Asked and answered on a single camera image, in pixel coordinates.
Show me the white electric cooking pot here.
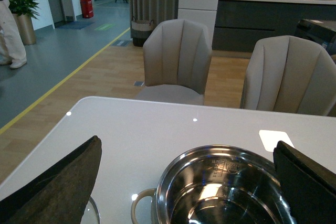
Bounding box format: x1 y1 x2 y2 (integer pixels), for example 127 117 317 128
131 145 296 223

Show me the green potted plant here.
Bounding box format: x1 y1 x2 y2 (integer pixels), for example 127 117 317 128
9 0 39 45

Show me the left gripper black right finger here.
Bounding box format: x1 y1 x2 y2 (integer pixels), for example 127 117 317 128
273 141 335 223

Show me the right beige upholstered chair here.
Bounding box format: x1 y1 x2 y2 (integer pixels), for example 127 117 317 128
240 35 335 116

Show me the beige upholstered chair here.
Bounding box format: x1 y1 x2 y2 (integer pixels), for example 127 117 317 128
135 19 212 105
240 35 335 116

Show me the woven storage basket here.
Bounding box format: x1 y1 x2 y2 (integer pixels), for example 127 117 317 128
131 16 155 47

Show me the left beige upholstered chair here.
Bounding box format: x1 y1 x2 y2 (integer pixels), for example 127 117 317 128
135 19 212 105

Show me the person in beige trousers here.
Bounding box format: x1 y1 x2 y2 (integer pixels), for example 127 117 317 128
1 0 27 69

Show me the red fire extinguisher box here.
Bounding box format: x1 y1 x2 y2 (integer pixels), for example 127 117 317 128
80 0 94 18

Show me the glass pot lid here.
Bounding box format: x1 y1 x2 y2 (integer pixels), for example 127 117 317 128
80 197 101 224

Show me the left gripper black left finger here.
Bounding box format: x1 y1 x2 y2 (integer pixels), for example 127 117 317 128
1 136 102 223

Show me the dark kitchen counter cabinet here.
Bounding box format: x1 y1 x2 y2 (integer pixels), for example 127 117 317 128
212 0 335 52

